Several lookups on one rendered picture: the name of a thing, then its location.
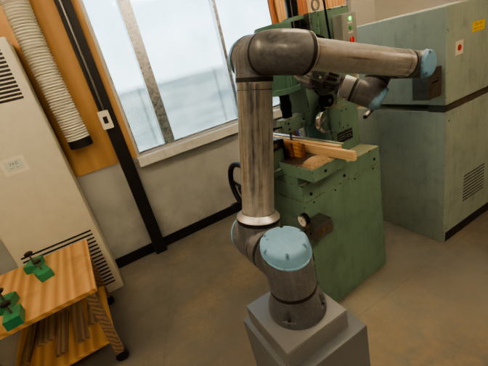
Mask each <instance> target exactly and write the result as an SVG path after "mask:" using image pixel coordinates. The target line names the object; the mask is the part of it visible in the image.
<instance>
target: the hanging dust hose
mask: <svg viewBox="0 0 488 366"><path fill-rule="evenodd" d="M29 3H30V2H29V0H0V5H1V6H2V7H1V8H2V9H3V12H5V13H4V14H5V15H6V18H7V19H8V20H7V21H8V22H9V24H10V27H11V28H12V31H14V32H13V33H14V34H15V37H17V38H16V40H18V41H17V42H18V43H19V46H20V48H21V49H22V50H21V51H22V52H23V54H24V55H25V56H24V57H26V59H25V60H27V63H29V66H30V69H32V70H31V71H32V72H33V73H32V74H33V75H35V76H34V77H36V78H35V79H36V80H37V83H38V85H39V86H40V87H39V88H41V90H42V93H44V96H45V98H46V101H48V102H47V103H48V104H49V105H48V106H51V107H50V109H52V110H51V111H54V112H53V114H54V116H56V117H55V118H56V119H57V120H56V121H58V122H57V123H59V126H60V128H61V131H63V133H64V134H63V135H65V138H67V139H66V140H67V143H68V145H69V147H70V149H71V150H77V149H80V148H82V147H86V146H89V145H91V144H92V143H93V141H92V138H91V136H90V135H89V134H88V133H89V132H88V131H87V130H88V129H86V127H85V125H84V122H82V121H83V120H81V119H82V118H80V115H79V113H78V110H77V108H76V106H75V105H74V104H75V103H73V100H72V98H71V96H70V93H68V92H69V91H67V90H68V88H66V86H65V83H63V82H64V81H63V78H61V77H62V76H61V75H60V74H61V73H59V70H58V67H56V66H57V65H55V63H56V62H54V59H52V58H53V56H52V54H51V53H50V52H51V51H49V48H47V47H48V45H47V42H45V41H46V40H45V39H44V38H45V37H44V36H43V33H42V31H41V29H40V25H38V22H36V21H37V19H35V18H36V16H34V15H35V13H33V10H32V7H31V4H29Z"/></svg>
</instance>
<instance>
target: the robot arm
mask: <svg viewBox="0 0 488 366"><path fill-rule="evenodd" d="M436 61H437V58H436V52H435V51H434V50H433V49H424V50H414V49H398V48H393V47H387V46H376V45H371V44H361V43H354V42H349V41H339V40H332V39H327V38H317V37H316V35H315V33H314V32H313V31H311V30H306V29H299V28H275V29H269V30H263V31H260V32H258V33H254V34H248V35H245V36H243V37H241V38H239V39H238V40H236V41H235V42H234V44H233V45H232V46H231V48H230V50H229V54H228V63H229V67H230V69H231V70H232V72H233V73H234V74H235V84H236V87H237V116H238V132H239V148H240V178H241V194H242V210H241V211H240V212H239V213H238V214H237V219H236V220H235V222H234V223H233V225H232V229H231V238H232V242H233V243H234V245H235V247H236V248H237V249H238V250H239V252H241V253H242V254H243V255H244V256H245V257H246V258H247V259H249V260H250V261H251V262H252V263H253V264H254V265H255V266H256V267H257V268H259V269H260V270H261V271H262V272H263V273H264V274H265V275H266V276H267V279H268V282H269V287H270V290H271V293H270V296H269V303H268V304H269V313H270V315H271V317H272V319H273V320H274V321H275V322H276V323H277V324H278V325H279V326H281V327H283V328H286V329H289V330H304V329H307V328H310V327H312V326H314V325H316V324H317V323H318V322H319V321H320V320H321V319H322V318H323V317H324V316H325V313H326V309H327V304H326V299H325V295H324V293H323V292H322V290H321V289H320V287H319V286H318V284H317V281H316V276H315V271H314V263H313V258H312V248H311V245H310V243H309V239H308V237H307V236H306V234H305V233H304V232H302V231H301V230H300V229H298V228H296V227H291V226H283V228H280V214H279V213H278V212H277V211H276V210H275V209H274V153H273V94H272V84H273V82H274V81H273V76H294V77H295V78H296V80H297V81H298V82H299V83H300V84H301V85H302V86H304V87H305V88H306V89H310V90H313V91H314V90H318V94H319V95H321V96H322V95H325V94H327V93H330V92H332V91H334V90H335V91H334V94H337V95H338V98H340V99H342V100H343V101H345V100H346V101H349V102H352V103H354V104H357V105H360V106H363V107H366V108H367V109H368V108H369V109H371V110H377V109H378V108H379V107H380V106H381V103H382V101H383V100H384V98H385V96H386V95H387V93H388V91H389V88H387V86H388V84H389V81H390V79H398V78H428V77H430V76H431V75H432V74H433V72H434V71H435V68H436ZM337 73H356V74H366V75H365V78H364V80H362V79H358V78H355V77H352V76H349V75H347V76H345V77H343V76H342V75H340V74H337ZM305 76H306V77H305ZM309 77H310V79H309Z"/></svg>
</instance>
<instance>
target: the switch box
mask: <svg viewBox="0 0 488 366"><path fill-rule="evenodd" d="M348 16H351V20H348ZM349 21H352V23H349V24H348V22H349ZM332 24H333V36H334V40H339V41H349V42H350V38H351V37H352V36H353V37H354V43H358V39H357V21H356V12H355V11H353V12H347V13H344V14H340V15H336V16H333V17H332ZM349 25H352V29H351V30H349ZM349 31H353V33H349Z"/></svg>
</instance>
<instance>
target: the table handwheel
mask: <svg viewBox="0 0 488 366"><path fill-rule="evenodd" d="M235 167H238V168H240V162H238V161H235V162H233V163H231V164H230V166H229V168H228V180H229V185H230V188H231V191H232V193H233V195H234V196H235V199H236V201H240V202H241V204H240V206H241V207H242V198H241V197H240V195H239V193H238V191H237V189H236V186H235V185H237V186H238V190H239V192H240V194H241V184H239V183H237V182H236V181H234V178H233V171H234V168H235Z"/></svg>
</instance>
